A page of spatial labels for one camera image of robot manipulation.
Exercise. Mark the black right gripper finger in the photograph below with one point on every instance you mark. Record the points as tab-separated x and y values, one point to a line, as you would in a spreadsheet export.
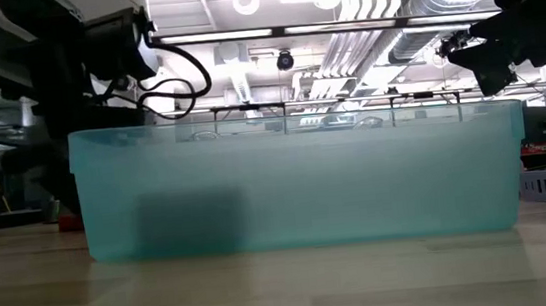
488	69

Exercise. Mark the white lamp shade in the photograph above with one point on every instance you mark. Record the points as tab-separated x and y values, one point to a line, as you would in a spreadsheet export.
102	1

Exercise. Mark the black round camera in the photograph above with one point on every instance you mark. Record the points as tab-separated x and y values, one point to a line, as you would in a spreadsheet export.
285	60

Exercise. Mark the black overhead frame bar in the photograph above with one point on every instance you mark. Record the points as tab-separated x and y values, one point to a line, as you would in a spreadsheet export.
341	26

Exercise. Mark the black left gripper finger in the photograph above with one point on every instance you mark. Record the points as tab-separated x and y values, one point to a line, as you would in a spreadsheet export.
39	180

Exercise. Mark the red background item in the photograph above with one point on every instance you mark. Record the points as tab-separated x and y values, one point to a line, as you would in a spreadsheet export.
536	149

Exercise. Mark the red box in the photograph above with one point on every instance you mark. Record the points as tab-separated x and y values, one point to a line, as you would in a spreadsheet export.
70	224

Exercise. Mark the teal translucent bin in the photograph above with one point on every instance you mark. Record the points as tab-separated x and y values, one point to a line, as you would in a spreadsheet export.
357	190

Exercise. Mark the black ceiling spotlight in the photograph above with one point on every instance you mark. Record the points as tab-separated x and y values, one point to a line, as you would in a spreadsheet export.
451	44

